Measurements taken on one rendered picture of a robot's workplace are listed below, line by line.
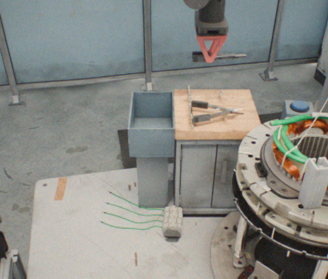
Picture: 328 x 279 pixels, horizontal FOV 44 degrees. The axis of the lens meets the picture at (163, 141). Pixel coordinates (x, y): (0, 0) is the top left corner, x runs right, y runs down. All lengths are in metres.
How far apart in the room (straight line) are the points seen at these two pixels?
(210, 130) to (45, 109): 2.26
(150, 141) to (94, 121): 1.94
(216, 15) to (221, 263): 0.56
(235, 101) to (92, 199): 0.48
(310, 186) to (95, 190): 0.68
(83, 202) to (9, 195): 1.29
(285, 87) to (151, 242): 2.51
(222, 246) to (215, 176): 0.17
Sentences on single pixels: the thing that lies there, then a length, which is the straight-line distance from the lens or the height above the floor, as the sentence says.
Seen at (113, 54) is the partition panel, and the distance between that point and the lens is 3.06.
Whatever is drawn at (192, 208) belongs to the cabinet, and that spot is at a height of 0.81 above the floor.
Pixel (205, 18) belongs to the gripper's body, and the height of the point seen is 1.29.
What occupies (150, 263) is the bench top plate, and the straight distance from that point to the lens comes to 1.02.
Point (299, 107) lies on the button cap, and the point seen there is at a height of 1.04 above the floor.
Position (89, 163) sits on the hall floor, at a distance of 2.52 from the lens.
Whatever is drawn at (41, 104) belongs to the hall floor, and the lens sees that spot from 3.16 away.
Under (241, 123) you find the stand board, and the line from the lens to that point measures 0.96.
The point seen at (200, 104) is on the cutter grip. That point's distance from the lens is 0.97.
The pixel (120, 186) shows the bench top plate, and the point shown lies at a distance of 1.20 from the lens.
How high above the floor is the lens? 1.60
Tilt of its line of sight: 37 degrees down
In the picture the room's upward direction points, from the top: straight up
